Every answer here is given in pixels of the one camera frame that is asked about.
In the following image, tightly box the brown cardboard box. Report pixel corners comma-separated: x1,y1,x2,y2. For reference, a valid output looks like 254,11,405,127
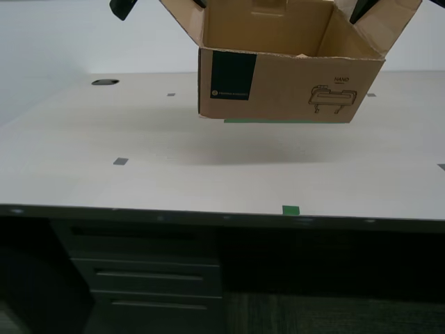
158,0,423,125

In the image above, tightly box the dark grey drawer front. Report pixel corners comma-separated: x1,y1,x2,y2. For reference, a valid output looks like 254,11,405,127
64,222,220,260
88,294,225,334
69,257,223,297

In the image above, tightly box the dark grey drawer pedestal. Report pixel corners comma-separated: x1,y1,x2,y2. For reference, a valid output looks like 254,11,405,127
50,218,225,334

